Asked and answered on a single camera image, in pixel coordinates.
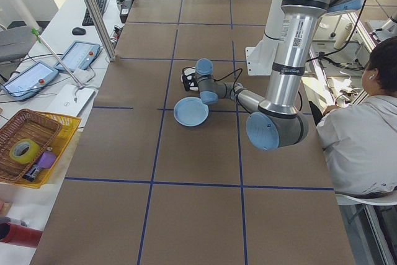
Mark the white round plate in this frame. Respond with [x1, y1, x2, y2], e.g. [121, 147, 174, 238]
[182, 74, 200, 92]

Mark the pale ribbed glass plate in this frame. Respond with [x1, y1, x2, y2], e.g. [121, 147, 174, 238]
[173, 97, 210, 128]

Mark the light blue round plate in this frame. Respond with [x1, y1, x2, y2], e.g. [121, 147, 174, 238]
[173, 103, 209, 128]

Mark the black box with label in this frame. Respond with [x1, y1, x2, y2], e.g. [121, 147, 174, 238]
[118, 0, 133, 24]

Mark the black keyboard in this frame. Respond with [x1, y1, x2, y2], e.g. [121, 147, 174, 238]
[81, 0, 109, 27]

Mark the blue teach pendant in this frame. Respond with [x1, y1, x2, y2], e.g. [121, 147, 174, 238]
[0, 60, 60, 102]
[53, 40, 103, 73]

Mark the silver laptop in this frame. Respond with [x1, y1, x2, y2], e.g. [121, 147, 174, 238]
[45, 83, 97, 120]

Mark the thin metal rod green clip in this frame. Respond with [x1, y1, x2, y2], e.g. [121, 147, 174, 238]
[30, 27, 87, 89]

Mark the yellow plastic bin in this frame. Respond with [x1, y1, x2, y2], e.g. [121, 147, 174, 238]
[20, 110, 83, 189]

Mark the white bottle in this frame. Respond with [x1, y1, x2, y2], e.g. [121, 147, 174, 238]
[334, 22, 354, 50]

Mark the purple block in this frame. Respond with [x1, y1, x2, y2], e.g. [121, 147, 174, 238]
[37, 150, 58, 170]

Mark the yellow-green tape roll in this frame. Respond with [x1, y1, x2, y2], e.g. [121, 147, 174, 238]
[9, 138, 42, 166]

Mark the grey office chair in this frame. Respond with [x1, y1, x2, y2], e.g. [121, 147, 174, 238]
[0, 26, 37, 65]

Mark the brown wicker basket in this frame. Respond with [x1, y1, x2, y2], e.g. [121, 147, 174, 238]
[0, 109, 63, 183]

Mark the person in grey hoodie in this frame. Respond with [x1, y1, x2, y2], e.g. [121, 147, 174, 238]
[315, 35, 397, 200]

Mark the small black device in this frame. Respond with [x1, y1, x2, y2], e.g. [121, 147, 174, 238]
[22, 165, 43, 182]

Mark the red cylinder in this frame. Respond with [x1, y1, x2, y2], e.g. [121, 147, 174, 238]
[0, 220, 43, 249]

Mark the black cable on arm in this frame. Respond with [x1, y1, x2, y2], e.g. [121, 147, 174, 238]
[213, 68, 246, 114]

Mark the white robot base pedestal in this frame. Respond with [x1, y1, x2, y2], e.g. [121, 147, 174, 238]
[244, 0, 288, 76]

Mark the aluminium frame post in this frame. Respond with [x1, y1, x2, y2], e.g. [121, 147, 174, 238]
[69, 0, 117, 63]

